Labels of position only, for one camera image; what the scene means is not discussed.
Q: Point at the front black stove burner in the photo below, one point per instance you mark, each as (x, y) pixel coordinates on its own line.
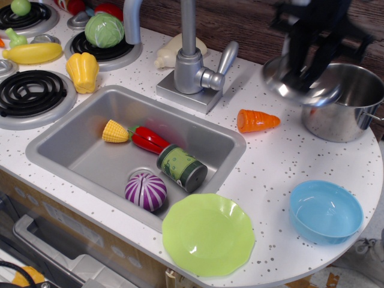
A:
(34, 98)

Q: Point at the green toy ball fruit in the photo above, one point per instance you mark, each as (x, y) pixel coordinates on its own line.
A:
(20, 7)

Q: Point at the grey oven door handle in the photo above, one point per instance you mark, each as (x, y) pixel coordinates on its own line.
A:
(62, 256)

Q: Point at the silver stove knob middle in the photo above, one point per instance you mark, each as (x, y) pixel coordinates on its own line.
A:
(45, 38)

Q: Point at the red toy chili pepper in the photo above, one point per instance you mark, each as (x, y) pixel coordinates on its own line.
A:
(147, 139)

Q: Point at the cream toy squeeze bottle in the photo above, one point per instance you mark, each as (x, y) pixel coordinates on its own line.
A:
(166, 56)

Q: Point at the stainless steel pot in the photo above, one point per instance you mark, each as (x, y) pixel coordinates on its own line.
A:
(347, 119)

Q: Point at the grey toy sink basin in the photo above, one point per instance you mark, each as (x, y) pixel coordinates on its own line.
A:
(72, 149)

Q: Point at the yellow toy bell pepper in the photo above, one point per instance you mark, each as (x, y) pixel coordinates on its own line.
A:
(83, 69)

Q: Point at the green toy cabbage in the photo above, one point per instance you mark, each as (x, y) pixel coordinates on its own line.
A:
(104, 30)

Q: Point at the green toy food can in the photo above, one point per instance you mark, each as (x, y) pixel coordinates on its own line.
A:
(183, 168)

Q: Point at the orange toy carrot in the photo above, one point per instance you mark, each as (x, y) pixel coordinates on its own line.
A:
(253, 121)

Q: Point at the yellow toy below counter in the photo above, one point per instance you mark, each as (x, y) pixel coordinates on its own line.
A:
(20, 280)

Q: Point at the yellow toy squash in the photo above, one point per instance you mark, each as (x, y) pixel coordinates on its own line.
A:
(33, 53)

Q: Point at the yellow toy corn piece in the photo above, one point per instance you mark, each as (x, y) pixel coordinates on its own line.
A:
(115, 133)

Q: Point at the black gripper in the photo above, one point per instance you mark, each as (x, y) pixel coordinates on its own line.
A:
(319, 32)

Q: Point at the silver toy faucet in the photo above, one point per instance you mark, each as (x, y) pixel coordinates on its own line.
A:
(191, 84)

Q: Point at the silver stove knob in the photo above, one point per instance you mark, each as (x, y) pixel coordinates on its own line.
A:
(78, 22)
(7, 68)
(45, 38)

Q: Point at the light blue plastic bowl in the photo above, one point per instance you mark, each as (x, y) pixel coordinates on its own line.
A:
(324, 213)

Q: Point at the purple striped toy onion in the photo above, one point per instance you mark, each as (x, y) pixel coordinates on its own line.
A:
(146, 191)

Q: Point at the back left stove burner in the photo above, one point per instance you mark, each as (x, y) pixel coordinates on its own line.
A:
(39, 20)

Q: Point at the small green toy gourd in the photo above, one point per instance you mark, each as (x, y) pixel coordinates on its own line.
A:
(15, 39)

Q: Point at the shiny steel pot lid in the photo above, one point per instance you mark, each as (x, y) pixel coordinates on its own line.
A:
(324, 91)

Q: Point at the silver stove knob left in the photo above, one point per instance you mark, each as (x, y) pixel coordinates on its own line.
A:
(7, 68)

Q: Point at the red toy tomato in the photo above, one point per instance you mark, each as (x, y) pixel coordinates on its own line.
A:
(111, 9)

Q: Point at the light green plastic plate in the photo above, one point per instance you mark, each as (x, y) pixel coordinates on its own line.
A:
(208, 235)

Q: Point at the silver stove knob back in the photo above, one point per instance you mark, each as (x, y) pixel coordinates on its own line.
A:
(78, 22)

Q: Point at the grey curved post left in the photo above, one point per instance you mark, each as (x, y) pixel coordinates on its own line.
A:
(131, 17)

